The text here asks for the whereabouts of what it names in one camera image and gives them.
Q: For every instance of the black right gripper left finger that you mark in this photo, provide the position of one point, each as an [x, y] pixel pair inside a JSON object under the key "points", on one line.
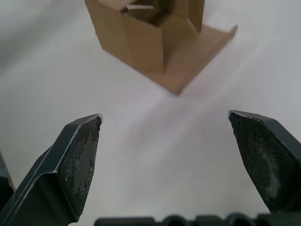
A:
{"points": [[70, 164]]}

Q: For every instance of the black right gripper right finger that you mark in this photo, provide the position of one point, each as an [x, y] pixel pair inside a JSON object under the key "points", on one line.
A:
{"points": [[263, 160]]}

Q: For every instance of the small brown cardboard box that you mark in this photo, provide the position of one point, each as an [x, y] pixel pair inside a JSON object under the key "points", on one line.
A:
{"points": [[145, 47]]}

